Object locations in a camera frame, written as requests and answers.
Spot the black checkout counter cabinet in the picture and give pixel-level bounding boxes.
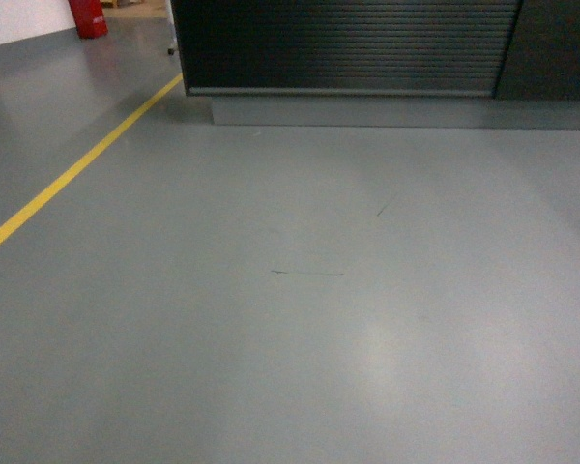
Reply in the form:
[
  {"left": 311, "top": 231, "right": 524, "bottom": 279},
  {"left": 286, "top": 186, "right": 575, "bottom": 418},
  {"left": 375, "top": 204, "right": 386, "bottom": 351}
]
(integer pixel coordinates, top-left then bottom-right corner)
[{"left": 172, "top": 1, "right": 580, "bottom": 130}]

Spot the red fire extinguisher box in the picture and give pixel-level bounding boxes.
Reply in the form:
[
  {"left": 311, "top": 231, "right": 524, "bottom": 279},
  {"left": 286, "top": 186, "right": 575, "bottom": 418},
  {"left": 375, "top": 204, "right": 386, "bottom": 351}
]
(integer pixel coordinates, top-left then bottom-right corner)
[{"left": 68, "top": 0, "right": 108, "bottom": 39}]

